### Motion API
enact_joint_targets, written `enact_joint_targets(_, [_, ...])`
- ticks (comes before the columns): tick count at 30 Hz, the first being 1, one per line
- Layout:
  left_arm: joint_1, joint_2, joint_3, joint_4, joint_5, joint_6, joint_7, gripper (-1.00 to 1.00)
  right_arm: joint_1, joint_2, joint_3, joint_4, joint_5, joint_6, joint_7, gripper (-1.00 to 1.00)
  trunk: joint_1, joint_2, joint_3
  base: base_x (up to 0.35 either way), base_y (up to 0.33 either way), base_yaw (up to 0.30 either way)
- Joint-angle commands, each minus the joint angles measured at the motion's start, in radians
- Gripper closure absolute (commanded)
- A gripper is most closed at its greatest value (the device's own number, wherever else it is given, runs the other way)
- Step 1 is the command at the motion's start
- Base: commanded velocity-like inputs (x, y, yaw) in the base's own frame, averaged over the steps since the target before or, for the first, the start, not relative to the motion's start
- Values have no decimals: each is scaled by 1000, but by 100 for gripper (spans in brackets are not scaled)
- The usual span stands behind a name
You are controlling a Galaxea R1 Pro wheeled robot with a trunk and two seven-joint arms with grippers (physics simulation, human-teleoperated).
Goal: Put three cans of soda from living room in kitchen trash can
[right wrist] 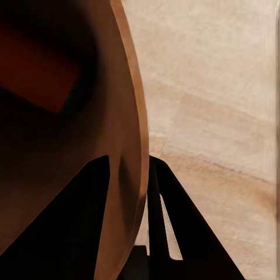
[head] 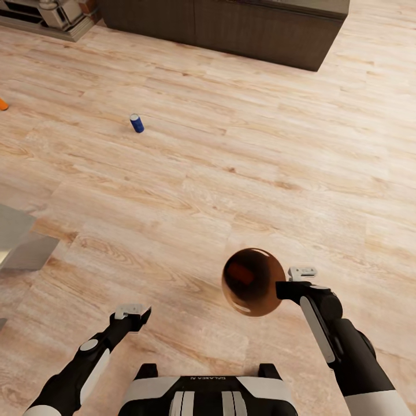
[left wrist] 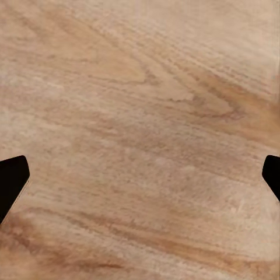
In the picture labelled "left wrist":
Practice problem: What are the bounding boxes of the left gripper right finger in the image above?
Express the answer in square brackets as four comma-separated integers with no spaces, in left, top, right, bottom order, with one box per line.
[262,155,280,201]

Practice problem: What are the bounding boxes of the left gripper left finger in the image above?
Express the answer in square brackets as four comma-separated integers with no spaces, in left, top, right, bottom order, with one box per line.
[0,155,30,224]

